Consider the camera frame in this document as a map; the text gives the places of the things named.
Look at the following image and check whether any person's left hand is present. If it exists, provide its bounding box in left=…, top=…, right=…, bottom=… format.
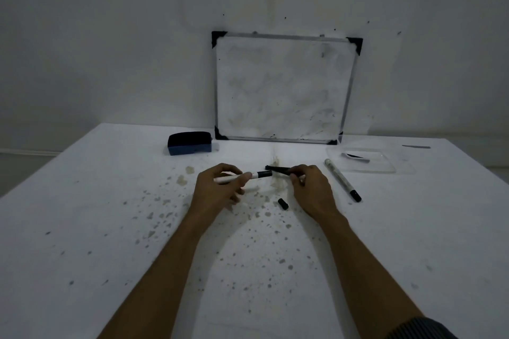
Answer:
left=190, top=163, right=250, bottom=225

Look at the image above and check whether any person's right hand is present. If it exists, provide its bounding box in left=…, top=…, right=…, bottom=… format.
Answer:
left=289, top=164, right=340, bottom=222

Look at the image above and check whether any white whiteboard marker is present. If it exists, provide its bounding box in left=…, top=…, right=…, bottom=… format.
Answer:
left=324, top=158, right=362, bottom=203
left=214, top=170, right=274, bottom=185

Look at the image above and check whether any person's left forearm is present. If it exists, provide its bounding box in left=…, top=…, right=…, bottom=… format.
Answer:
left=96, top=208, right=218, bottom=339

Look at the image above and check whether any person's right forearm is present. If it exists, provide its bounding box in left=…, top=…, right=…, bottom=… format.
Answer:
left=314, top=211, right=427, bottom=339

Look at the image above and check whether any blue and black board eraser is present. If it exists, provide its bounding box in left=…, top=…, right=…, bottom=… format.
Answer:
left=167, top=131, right=214, bottom=157

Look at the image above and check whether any clear plastic tray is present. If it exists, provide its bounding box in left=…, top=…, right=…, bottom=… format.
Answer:
left=326, top=146, right=397, bottom=174

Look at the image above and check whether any dark striped sleeve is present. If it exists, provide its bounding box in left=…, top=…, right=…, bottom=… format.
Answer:
left=385, top=316, right=459, bottom=339

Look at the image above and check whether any whiteboard with metal frame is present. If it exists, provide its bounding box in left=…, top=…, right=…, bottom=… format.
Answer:
left=211, top=30, right=363, bottom=145

